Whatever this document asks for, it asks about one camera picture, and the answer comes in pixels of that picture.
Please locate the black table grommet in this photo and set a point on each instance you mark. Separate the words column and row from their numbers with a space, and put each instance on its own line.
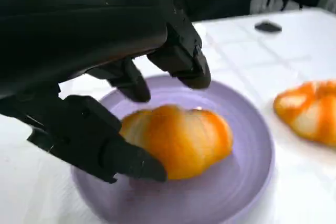
column 267, row 26

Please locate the lilac plate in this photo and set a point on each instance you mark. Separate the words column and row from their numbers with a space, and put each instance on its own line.
column 215, row 197

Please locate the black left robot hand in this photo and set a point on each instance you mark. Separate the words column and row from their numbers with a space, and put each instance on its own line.
column 78, row 24

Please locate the orange and white bread roll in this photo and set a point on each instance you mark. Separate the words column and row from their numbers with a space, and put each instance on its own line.
column 189, row 140
column 309, row 113

